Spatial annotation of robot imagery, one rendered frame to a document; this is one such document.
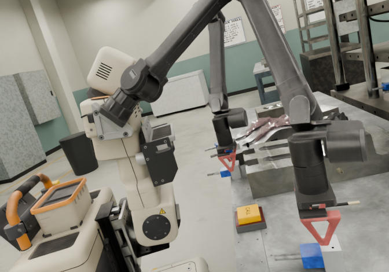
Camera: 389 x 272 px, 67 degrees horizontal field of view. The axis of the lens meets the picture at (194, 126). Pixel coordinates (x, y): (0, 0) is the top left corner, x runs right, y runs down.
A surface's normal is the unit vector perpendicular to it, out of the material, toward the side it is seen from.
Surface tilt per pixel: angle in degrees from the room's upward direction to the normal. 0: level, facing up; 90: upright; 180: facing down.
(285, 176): 90
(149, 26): 90
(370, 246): 0
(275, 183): 90
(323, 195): 1
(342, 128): 52
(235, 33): 90
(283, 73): 44
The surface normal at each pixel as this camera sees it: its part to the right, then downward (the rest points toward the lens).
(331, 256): -0.23, 0.28
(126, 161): 0.11, 0.19
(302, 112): -0.53, -0.32
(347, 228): -0.26, -0.94
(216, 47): -0.36, -0.22
